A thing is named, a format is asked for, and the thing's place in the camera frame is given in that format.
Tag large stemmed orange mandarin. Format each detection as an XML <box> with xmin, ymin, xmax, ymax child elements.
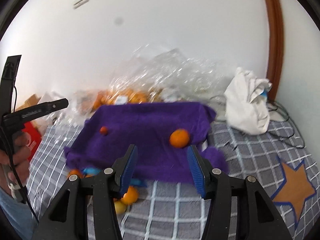
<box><xmin>67</xmin><ymin>169</ymin><xmax>84</xmax><ymax>178</ymax></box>

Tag yellow-green fruit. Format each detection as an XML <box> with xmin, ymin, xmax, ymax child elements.
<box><xmin>114</xmin><ymin>200</ymin><xmax>127</xmax><ymax>215</ymax></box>

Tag small red tomato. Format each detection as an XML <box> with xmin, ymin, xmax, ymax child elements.
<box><xmin>99</xmin><ymin>126</ymin><xmax>108</xmax><ymax>135</ymax></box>

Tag person's left hand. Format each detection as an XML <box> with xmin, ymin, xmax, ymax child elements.
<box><xmin>1</xmin><ymin>132</ymin><xmax>30</xmax><ymax>196</ymax></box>

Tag red paper shopping bag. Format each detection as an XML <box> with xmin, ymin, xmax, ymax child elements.
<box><xmin>22</xmin><ymin>122</ymin><xmax>42</xmax><ymax>161</ymax></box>

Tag light blue left sleeve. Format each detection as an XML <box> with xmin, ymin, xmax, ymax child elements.
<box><xmin>1</xmin><ymin>189</ymin><xmax>37</xmax><ymax>239</ymax></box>

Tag grey checked tablecloth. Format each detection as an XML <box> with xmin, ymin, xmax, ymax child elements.
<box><xmin>27</xmin><ymin>121</ymin><xmax>319</xmax><ymax>239</ymax></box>

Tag small clear plastic bag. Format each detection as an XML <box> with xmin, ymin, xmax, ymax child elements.
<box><xmin>54</xmin><ymin>89</ymin><xmax>101</xmax><ymax>127</ymax></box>

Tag bagged oranges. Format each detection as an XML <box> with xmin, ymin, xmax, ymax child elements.
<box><xmin>92</xmin><ymin>88</ymin><xmax>163</xmax><ymax>111</ymax></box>

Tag white crumpled towel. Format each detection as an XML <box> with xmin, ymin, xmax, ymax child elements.
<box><xmin>224</xmin><ymin>67</ymin><xmax>272</xmax><ymax>135</ymax></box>

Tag purple towel covered tray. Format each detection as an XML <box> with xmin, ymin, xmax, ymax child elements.
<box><xmin>64</xmin><ymin>102</ymin><xmax>229</xmax><ymax>183</ymax></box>

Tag large clear plastic bag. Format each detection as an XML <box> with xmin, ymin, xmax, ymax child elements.
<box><xmin>110</xmin><ymin>45</ymin><xmax>233</xmax><ymax>105</ymax></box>

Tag black cable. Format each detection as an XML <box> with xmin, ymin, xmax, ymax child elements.
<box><xmin>209</xmin><ymin>94</ymin><xmax>306</xmax><ymax>149</ymax></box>

